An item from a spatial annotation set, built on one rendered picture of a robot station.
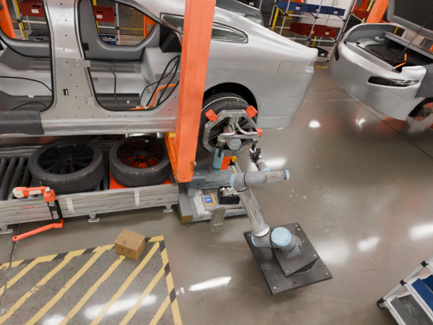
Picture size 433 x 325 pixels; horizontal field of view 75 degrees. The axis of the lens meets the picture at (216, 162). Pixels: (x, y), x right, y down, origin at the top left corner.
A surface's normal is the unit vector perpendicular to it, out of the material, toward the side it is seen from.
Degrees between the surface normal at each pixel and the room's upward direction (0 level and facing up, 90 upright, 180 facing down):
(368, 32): 64
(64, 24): 78
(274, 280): 0
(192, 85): 90
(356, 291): 0
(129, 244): 0
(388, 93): 90
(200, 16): 90
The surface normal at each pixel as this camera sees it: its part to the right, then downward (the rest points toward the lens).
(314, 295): 0.15, -0.76
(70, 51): 0.28, 0.59
